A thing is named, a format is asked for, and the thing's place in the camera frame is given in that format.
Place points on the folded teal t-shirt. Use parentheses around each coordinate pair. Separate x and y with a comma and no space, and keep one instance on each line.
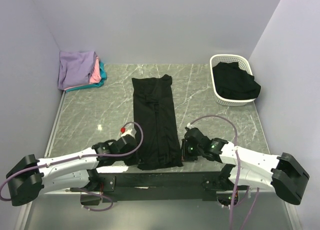
(103,75)

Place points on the black t-shirt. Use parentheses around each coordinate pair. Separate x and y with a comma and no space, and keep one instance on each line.
(231,82)
(154,111)

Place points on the folded pink t-shirt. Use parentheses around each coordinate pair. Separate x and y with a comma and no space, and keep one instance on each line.
(94,79)

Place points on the black t-shirt in basket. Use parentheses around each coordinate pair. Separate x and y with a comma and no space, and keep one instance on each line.
(231,82)

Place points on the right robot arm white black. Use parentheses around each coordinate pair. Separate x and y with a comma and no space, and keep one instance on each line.
(283,174)

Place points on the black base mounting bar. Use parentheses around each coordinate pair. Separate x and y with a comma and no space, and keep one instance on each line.
(159,186)

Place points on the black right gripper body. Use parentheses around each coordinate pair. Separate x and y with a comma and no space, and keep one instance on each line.
(190,153)

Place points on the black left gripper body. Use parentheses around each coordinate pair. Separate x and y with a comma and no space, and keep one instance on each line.
(129,160)

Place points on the folded lavender t-shirt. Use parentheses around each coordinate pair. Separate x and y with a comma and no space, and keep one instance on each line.
(75,68)

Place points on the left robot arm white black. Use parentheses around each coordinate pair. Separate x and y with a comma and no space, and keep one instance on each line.
(31,177)

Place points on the aluminium extrusion rail frame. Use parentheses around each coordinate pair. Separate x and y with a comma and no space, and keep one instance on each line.
(24,213)

